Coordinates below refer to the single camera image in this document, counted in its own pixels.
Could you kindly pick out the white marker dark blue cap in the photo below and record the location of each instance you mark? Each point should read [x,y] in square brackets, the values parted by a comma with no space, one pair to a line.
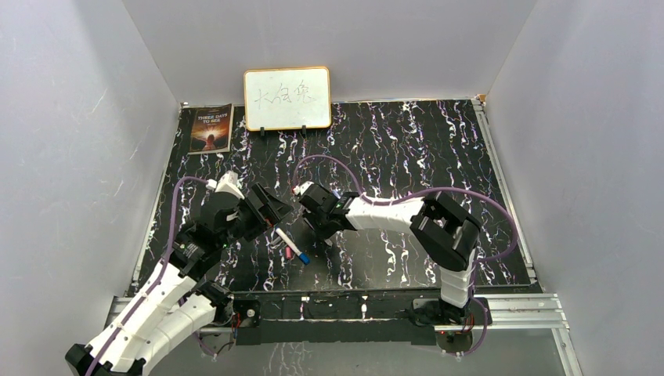
[289,243]

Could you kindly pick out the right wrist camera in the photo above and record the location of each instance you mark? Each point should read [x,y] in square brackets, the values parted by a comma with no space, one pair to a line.
[300,189]

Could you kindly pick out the book three days to see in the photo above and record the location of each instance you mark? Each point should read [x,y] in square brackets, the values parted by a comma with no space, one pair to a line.
[211,130]

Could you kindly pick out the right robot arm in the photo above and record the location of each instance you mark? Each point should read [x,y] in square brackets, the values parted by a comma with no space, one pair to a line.
[438,225]

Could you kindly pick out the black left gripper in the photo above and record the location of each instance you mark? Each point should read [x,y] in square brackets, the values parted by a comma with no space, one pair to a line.
[268,216]

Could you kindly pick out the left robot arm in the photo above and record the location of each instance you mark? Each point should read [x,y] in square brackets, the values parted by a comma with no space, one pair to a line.
[177,300]

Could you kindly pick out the black base frame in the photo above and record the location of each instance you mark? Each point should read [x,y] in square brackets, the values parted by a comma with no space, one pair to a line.
[418,316]

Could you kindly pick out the small whiteboard orange frame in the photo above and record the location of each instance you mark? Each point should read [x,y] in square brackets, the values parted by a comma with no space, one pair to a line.
[287,98]

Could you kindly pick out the aluminium rail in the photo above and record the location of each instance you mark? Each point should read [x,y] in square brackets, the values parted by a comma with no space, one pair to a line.
[526,311]

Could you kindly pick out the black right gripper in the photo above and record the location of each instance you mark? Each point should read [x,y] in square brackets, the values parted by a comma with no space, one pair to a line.
[322,234]

